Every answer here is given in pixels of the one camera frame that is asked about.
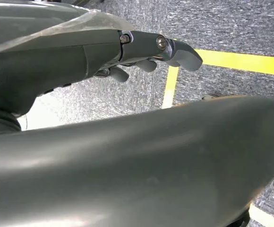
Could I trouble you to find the white flat floor sheet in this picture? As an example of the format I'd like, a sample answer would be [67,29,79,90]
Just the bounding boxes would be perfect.
[17,91,68,131]

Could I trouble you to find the large smooth grey robot shell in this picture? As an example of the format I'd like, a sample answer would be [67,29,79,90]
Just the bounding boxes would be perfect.
[0,95,274,227]

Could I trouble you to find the short yellow floor tape strip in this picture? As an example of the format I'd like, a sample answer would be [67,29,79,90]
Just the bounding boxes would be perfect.
[162,66,180,110]

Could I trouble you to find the long yellow floor tape strip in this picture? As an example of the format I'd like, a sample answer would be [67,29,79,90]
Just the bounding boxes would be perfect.
[173,39,274,78]

